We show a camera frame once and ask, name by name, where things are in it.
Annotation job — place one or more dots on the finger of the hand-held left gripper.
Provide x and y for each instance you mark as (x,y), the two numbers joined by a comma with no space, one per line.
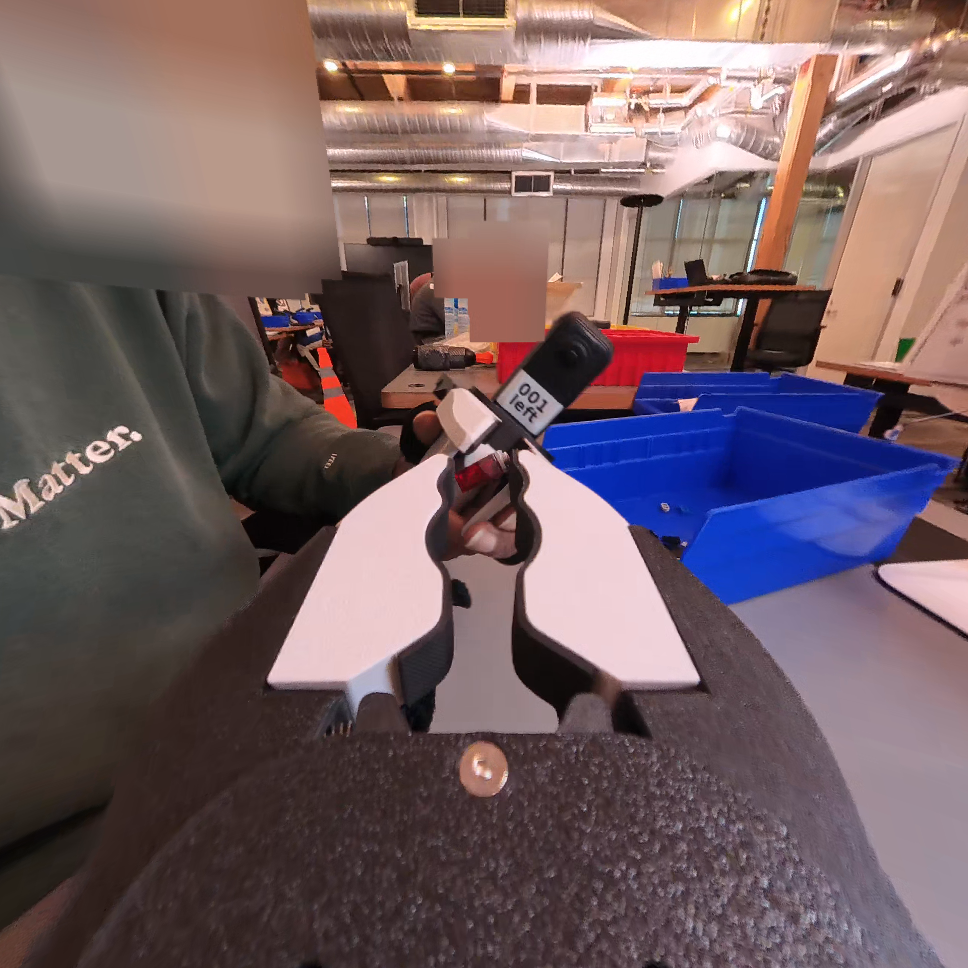
(466,416)

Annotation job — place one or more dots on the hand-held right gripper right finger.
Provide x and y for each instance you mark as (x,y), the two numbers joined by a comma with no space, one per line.
(605,605)

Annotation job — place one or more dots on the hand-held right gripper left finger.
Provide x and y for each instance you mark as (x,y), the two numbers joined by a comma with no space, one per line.
(371,605)

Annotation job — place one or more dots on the small red brick assembly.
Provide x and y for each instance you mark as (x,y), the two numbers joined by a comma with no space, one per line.
(478,472)

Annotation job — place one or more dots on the large blue plastic bin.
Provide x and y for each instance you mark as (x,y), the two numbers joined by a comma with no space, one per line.
(787,530)

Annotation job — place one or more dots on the person's left forearm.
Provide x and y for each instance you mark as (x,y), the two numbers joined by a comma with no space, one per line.
(303,439)

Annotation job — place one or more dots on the wooden background table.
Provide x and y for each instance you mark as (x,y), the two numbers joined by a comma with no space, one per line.
(424,386)

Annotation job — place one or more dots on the black orange power tool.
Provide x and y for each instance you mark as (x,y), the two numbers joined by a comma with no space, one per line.
(446,357)

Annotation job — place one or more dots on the red plastic bin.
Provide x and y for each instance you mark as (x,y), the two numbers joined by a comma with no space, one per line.
(651,351)

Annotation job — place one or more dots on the black floor lamp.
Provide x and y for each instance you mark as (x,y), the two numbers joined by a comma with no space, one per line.
(639,257)

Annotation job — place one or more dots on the wooden background desk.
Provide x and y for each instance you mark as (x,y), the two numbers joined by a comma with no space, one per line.
(741,291)

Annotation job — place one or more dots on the person's torso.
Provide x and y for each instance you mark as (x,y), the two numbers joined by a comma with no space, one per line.
(106,605)

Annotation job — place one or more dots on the white book stand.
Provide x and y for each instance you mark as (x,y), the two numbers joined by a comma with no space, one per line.
(930,593)

